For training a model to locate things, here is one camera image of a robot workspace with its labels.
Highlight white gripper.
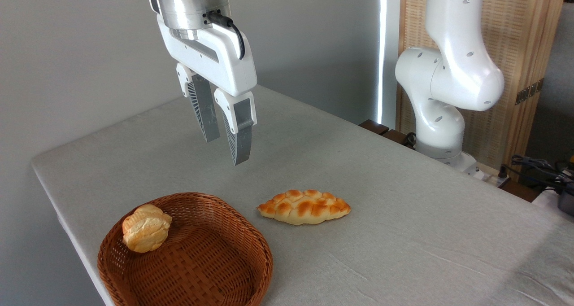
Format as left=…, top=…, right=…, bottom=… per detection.
left=156, top=14, right=258, bottom=166

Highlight round pale bread roll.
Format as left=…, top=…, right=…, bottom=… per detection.
left=122, top=204, right=173, bottom=254

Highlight braided golden bread loaf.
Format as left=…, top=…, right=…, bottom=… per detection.
left=257, top=189, right=352, bottom=226

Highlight brown woven wicker basket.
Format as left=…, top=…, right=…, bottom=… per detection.
left=97, top=192, right=274, bottom=306

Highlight dark brown wooden block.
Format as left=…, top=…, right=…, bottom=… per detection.
left=359, top=119, right=416, bottom=148

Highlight grey metal pot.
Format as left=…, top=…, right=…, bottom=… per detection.
left=557, top=191, right=574, bottom=216

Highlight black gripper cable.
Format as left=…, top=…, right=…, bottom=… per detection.
left=206, top=11, right=246, bottom=60

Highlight black cable bundle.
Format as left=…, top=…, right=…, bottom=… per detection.
left=500, top=154, right=574, bottom=195

